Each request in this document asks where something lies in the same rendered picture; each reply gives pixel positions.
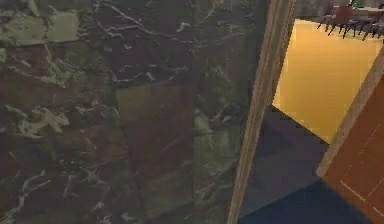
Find dark red dining chair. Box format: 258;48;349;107
342;3;384;42
317;0;355;37

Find brown wooden room door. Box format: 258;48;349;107
322;75;384;224

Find pale dining table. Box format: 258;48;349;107
333;3;384;17

